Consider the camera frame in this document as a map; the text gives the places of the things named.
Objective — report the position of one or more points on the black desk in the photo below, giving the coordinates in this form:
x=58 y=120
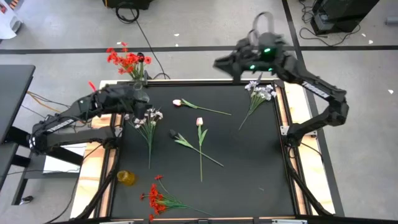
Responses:
x=15 y=93

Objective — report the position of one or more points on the pink tulip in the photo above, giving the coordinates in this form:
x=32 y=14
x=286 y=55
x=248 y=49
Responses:
x=177 y=102
x=199 y=121

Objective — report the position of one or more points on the wooden side board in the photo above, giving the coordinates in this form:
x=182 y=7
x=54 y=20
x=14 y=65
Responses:
x=90 y=174
x=314 y=174

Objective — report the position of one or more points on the small grey floor object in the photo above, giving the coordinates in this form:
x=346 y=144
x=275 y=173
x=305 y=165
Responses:
x=392 y=20

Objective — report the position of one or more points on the dark tulip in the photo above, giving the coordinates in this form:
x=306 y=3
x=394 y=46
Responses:
x=140 y=57
x=173 y=133

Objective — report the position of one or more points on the small red flower piece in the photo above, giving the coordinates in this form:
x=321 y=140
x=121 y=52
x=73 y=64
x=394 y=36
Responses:
x=92 y=86

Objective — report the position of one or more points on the white paper sheet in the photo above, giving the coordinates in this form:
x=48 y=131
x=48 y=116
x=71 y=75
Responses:
x=62 y=161

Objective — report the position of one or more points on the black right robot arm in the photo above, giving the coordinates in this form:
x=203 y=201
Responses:
x=314 y=88

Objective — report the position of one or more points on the white flower bunch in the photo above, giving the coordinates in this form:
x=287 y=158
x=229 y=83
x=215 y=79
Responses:
x=260 y=92
x=159 y=114

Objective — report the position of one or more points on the white floor object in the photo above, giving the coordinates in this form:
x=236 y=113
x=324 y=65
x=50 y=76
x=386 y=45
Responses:
x=7 y=21

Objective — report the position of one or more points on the black equipment case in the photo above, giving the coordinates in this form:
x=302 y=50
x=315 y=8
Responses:
x=342 y=12

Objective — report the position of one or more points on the red flower bunch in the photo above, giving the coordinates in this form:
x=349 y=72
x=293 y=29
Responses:
x=130 y=59
x=154 y=194

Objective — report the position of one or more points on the small dark floor device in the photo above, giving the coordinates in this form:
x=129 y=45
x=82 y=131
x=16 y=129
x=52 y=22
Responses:
x=27 y=199

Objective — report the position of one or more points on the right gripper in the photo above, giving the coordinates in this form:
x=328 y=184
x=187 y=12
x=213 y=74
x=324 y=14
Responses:
x=264 y=57

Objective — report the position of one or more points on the black diagonal frame strut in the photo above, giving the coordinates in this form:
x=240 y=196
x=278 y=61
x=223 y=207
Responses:
x=306 y=193
x=99 y=193

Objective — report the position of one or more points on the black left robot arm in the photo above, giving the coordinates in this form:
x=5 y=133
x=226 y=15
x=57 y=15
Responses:
x=59 y=124

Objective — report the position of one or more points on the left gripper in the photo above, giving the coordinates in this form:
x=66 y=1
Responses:
x=127 y=98

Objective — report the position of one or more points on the small upright post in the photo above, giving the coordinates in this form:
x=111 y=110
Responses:
x=259 y=77

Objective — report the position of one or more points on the black floor equipment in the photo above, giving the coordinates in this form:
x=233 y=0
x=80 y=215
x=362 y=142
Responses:
x=127 y=3

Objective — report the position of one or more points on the long silver end plate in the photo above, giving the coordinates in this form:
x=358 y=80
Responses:
x=289 y=221
x=116 y=222

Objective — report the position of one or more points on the small silver frame bracket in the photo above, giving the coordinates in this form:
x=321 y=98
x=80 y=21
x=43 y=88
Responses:
x=284 y=130
x=118 y=132

